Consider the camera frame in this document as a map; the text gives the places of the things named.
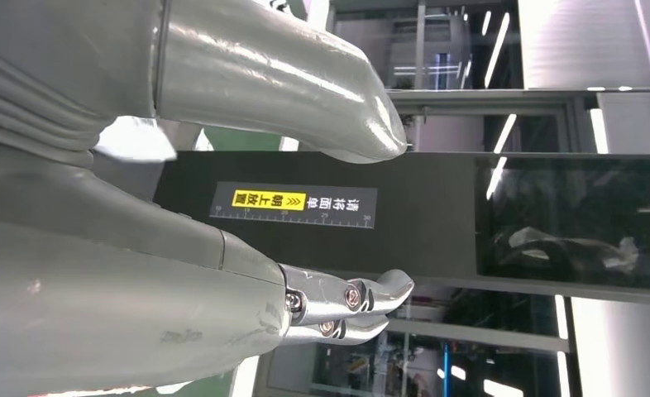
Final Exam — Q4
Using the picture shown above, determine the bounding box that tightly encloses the ruler label sticker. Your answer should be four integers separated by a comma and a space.
209, 181, 379, 230

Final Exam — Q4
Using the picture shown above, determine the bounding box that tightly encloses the white plastic mailer parcel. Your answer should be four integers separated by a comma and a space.
93, 115, 179, 164

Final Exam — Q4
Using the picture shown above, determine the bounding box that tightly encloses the black inbound scanning machine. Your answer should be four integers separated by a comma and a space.
154, 151, 650, 306

